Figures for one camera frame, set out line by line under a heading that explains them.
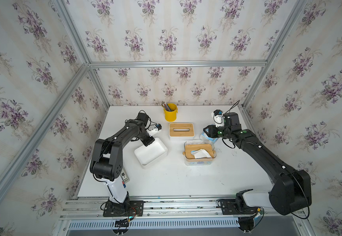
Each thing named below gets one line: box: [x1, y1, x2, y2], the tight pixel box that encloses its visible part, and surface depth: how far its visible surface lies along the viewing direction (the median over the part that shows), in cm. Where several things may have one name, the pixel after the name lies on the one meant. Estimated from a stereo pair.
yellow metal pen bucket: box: [163, 103, 179, 123], surface depth 111 cm
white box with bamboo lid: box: [168, 122, 195, 140], surface depth 100 cm
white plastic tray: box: [134, 137, 169, 169], surface depth 89 cm
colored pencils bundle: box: [161, 100, 173, 112], surface depth 103 cm
